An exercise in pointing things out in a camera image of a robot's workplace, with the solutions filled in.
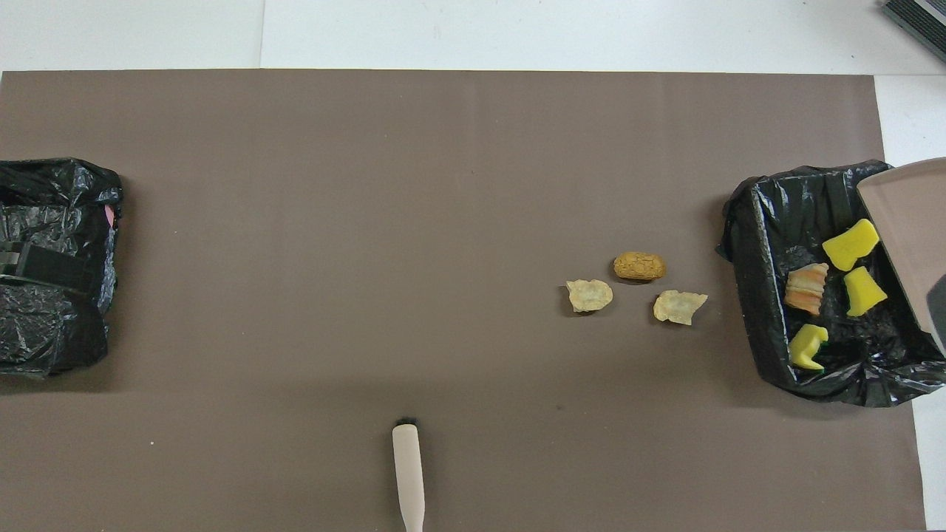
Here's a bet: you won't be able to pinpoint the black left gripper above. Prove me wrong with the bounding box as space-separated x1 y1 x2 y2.
0 240 98 293

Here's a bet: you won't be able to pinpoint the pink hand brush black bristles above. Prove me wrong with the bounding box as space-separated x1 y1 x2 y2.
392 417 426 532

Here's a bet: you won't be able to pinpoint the green and yellow sponge piece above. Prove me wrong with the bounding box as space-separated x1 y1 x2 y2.
788 324 830 371

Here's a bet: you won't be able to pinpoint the large yellow sponge piece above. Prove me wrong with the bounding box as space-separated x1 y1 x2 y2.
822 218 882 272

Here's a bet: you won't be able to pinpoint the small yellow sponge piece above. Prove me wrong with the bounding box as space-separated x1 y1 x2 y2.
843 266 888 318

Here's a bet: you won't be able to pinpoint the pink plastic dustpan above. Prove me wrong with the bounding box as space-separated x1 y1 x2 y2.
857 157 946 355

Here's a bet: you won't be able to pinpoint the bin covered by black bag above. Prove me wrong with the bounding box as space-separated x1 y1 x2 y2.
0 157 124 378

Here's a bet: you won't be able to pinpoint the open bin with black liner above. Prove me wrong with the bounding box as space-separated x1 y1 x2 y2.
715 159 946 409

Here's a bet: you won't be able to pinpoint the brown paper table mat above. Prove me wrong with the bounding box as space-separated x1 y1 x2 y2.
0 69 929 532

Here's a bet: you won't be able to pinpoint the pale crumpled cracker piece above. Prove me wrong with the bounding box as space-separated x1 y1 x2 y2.
653 290 709 327
566 279 614 314

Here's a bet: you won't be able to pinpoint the dark ribbed device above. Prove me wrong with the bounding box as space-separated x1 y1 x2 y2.
879 0 946 64

